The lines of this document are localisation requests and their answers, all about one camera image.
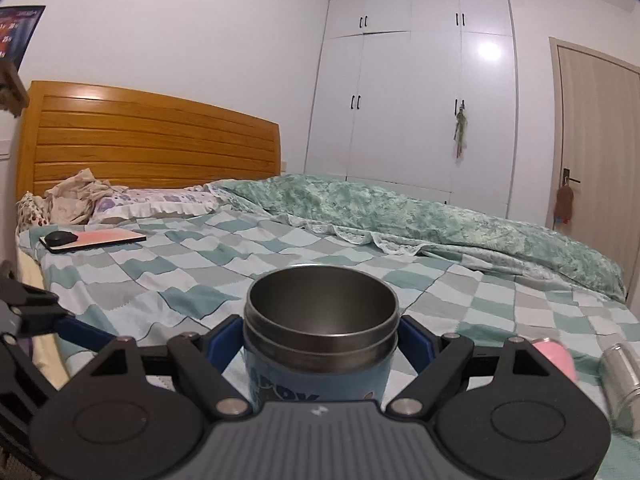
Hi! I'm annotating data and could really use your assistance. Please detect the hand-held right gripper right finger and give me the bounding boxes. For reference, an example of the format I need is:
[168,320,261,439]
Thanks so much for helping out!
[387,315,551,416]

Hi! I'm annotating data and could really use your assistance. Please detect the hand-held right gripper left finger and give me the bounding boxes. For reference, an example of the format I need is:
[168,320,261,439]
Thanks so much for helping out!
[91,316,254,417]

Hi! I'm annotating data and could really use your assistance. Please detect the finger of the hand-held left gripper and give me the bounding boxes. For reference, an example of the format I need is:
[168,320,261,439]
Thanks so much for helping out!
[0,260,119,355]

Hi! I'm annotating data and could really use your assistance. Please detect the blue steel-lined cup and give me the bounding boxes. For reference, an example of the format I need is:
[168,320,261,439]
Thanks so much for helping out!
[243,263,401,414]

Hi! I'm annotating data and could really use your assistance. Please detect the pink cup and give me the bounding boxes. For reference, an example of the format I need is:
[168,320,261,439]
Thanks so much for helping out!
[531,337,579,384]

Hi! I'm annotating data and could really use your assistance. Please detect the checkered bed sheet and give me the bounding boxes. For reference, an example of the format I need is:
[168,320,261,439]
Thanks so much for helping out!
[18,207,640,480]

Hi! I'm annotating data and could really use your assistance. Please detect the pink mouse pad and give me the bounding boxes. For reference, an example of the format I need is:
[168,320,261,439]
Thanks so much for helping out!
[40,228,148,254]

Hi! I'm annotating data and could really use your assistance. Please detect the green floral quilt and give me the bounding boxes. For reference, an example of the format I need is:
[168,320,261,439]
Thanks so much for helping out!
[218,173,627,303]

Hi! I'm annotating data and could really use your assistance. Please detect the red dotted pillow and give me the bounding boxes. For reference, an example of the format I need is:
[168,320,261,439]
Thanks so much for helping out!
[16,191,53,233]

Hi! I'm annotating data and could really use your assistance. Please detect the beige crumpled clothes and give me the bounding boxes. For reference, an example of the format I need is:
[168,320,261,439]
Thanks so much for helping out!
[44,169,131,226]

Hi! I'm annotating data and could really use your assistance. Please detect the purple floral pillow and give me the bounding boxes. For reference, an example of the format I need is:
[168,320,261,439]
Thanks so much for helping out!
[90,183,226,223]

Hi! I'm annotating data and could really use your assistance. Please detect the wooden bed headboard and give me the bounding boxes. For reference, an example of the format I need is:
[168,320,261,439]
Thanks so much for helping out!
[15,80,282,203]

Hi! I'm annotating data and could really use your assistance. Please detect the green hanging tassel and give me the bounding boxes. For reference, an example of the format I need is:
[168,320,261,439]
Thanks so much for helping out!
[453,101,470,162]

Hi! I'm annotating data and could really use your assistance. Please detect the white wardrobe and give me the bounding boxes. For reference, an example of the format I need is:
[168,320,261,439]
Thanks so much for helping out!
[303,0,518,220]

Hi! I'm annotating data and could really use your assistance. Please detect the beige room door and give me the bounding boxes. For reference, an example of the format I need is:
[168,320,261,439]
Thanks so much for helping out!
[548,36,640,281]

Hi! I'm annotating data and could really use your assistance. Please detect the dark wall poster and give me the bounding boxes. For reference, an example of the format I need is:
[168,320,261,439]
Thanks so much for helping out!
[0,5,47,72]

